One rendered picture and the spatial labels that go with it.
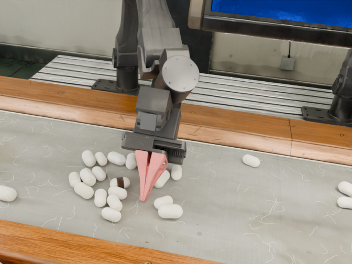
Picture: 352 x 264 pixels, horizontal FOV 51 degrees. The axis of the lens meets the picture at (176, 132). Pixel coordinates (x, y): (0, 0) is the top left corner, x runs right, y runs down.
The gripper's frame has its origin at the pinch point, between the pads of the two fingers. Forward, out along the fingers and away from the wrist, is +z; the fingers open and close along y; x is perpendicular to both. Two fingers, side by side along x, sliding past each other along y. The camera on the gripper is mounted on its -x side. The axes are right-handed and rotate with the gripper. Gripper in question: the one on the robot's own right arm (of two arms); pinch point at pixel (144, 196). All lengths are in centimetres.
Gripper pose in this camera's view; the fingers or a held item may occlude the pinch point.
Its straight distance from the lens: 59.3
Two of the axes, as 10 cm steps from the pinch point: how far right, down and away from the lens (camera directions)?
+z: -1.9, 9.4, -2.7
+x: 0.6, 2.9, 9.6
